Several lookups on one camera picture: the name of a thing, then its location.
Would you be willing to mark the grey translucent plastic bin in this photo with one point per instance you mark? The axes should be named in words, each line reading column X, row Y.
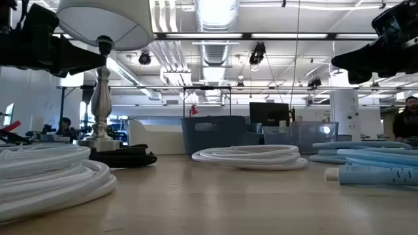
column 303, row 137

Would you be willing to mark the black ceiling spotlight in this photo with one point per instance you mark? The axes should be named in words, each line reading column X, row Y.
column 314, row 82
column 144, row 58
column 258, row 53

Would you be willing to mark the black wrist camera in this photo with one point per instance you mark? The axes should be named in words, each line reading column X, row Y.
column 387, row 23
column 39, row 19

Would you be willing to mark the black computer monitor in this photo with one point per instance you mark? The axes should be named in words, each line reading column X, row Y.
column 269, row 114

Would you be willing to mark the white shade silver table lamp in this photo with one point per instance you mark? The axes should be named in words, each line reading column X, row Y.
column 107, row 19

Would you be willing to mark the small red fixture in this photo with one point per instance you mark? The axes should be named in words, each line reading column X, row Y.
column 193, row 111

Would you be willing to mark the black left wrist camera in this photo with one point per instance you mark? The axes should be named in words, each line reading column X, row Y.
column 39, row 19

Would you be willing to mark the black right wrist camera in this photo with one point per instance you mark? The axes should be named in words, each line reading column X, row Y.
column 387, row 23

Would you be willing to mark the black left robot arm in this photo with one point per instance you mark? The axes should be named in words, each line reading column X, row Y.
column 6, row 18

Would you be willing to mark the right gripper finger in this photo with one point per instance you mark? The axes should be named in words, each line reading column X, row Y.
column 355, row 77
column 359, row 57

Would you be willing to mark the person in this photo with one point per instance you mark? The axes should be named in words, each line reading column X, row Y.
column 66, row 127
column 406, row 120

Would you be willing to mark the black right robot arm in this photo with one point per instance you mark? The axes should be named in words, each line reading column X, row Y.
column 412, row 9

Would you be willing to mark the dark teal plastic bin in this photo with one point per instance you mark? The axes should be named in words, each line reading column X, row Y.
column 212, row 137

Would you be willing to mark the white translucent plastic bin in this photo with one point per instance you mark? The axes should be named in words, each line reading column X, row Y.
column 156, row 140

